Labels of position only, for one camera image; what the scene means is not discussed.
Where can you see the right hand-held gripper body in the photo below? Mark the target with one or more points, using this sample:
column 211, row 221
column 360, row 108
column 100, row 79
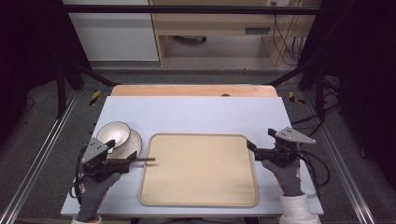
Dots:
column 292, row 136

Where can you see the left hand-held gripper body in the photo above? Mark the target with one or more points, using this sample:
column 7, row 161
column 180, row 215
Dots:
column 93, row 151

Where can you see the brown wooden chopsticks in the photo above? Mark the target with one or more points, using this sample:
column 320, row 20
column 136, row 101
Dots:
column 146, row 159

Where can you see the person's right hand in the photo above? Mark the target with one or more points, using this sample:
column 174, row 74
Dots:
column 288, row 179

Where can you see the white bowl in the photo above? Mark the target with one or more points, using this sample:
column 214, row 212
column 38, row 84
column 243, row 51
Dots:
column 112, row 133

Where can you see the white plate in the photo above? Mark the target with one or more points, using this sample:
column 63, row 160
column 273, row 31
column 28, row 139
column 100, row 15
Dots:
column 132, row 144

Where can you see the yellow black tape marker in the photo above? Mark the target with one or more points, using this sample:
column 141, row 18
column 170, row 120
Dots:
column 95, row 97
column 294, row 98

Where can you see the black metal stand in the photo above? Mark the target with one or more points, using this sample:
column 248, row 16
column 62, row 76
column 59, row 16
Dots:
column 62, row 90
column 320, row 93

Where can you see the beige tray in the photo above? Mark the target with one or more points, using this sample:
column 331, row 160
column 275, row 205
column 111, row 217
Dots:
column 199, row 171

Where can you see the wooden table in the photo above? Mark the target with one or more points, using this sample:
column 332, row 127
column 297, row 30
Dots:
column 193, row 90

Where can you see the black curtain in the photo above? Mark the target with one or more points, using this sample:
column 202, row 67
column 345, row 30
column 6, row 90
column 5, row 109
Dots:
column 364, row 62
column 28, row 46

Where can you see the white cabinet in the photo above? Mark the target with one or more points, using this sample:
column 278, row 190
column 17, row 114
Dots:
column 115, row 34

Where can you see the light wooden desk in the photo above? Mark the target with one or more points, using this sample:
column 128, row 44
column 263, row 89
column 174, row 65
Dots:
column 211, row 21

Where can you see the aluminium rail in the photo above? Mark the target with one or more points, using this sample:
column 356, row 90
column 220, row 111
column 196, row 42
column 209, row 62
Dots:
column 34, row 158
column 345, row 168

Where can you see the black horizontal frame bar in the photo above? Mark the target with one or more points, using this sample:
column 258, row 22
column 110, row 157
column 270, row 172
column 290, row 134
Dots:
column 186, row 9

